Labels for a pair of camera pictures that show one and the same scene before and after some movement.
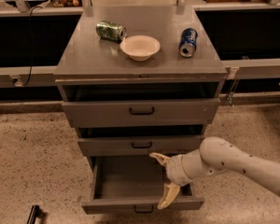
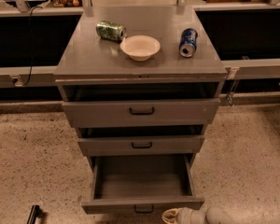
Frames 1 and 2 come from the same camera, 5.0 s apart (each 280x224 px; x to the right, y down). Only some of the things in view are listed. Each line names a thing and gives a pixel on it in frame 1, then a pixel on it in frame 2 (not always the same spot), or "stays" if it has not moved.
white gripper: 175,169 → 187,216
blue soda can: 188,42 stays
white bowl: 140,48 stays
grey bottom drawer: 133,183 stays
